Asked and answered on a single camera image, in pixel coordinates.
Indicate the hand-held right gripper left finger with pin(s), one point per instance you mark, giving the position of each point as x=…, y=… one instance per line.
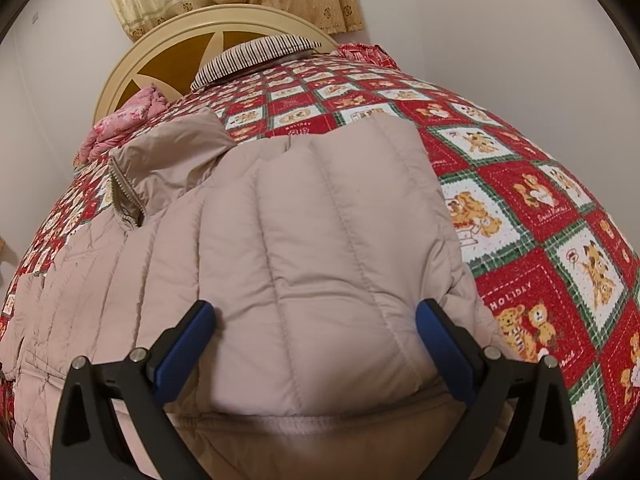
x=186, y=346

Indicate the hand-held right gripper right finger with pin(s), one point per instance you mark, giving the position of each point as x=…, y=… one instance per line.
x=445, y=347

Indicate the beige quilted down jacket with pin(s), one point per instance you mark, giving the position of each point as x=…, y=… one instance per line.
x=300, y=240

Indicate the red printed bear quilt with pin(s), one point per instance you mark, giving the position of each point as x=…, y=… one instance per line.
x=525, y=195

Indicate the pink pillow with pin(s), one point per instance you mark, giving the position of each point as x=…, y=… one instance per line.
x=122, y=117

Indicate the cream wooden headboard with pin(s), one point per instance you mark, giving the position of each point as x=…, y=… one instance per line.
x=175, y=52

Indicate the striped pillow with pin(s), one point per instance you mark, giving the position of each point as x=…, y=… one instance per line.
x=250, y=57

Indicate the red ruffled pillow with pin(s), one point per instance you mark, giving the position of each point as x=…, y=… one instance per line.
x=367, y=54

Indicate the white wall switch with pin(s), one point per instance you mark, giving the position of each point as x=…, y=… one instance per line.
x=34, y=18

